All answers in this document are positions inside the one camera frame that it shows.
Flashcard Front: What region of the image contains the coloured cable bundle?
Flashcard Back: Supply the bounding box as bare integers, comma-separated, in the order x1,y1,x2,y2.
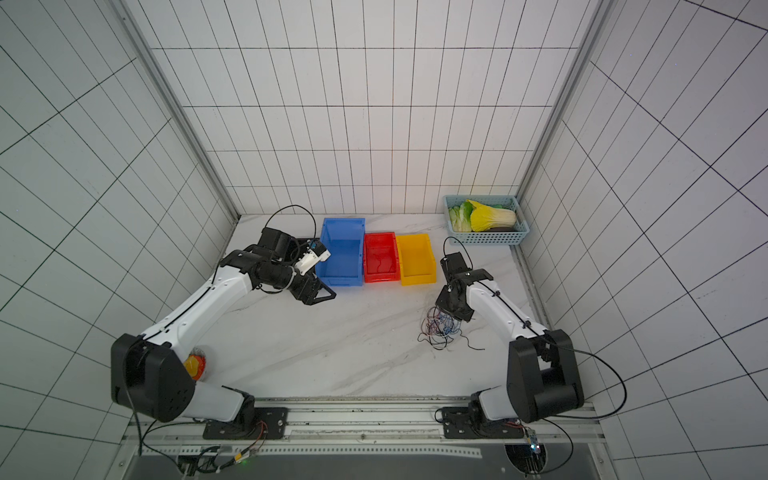
417,305,486,353

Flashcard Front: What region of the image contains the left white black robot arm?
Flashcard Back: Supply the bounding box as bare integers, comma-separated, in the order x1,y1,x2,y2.
110,227,331,430

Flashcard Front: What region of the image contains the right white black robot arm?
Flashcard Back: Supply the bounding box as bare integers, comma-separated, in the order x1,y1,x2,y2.
436,252,585,423

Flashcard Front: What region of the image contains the yellow plastic bin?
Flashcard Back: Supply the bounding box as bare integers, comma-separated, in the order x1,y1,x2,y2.
396,234,437,286

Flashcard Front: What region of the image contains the blue plastic bin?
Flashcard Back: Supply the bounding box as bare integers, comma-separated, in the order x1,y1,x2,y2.
315,218,365,287

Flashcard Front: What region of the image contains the red plastic bin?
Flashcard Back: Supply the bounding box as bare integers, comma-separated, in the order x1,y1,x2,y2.
363,232,400,284

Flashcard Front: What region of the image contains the green lettuce toy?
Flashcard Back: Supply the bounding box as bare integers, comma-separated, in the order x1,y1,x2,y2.
448,201,474,233

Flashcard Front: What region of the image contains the toy napa cabbage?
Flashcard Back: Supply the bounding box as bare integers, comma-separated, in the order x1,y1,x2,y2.
466,200,517,232

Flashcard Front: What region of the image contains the light blue mesh basket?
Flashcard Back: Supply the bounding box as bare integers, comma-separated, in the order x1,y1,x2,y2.
443,195,530,245

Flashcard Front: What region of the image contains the red yellow snack bag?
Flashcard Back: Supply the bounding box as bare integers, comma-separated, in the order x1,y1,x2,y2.
183,354,207,381

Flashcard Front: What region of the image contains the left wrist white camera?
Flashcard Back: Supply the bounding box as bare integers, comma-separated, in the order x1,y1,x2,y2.
294,239,331,275

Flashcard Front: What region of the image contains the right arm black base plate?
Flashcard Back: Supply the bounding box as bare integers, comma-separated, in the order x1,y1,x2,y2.
433,405,524,440

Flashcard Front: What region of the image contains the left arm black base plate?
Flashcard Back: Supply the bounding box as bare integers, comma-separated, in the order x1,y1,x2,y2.
203,406,289,441

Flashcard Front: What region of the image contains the aluminium mounting rail frame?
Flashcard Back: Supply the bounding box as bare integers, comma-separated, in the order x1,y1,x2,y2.
107,397,617,479

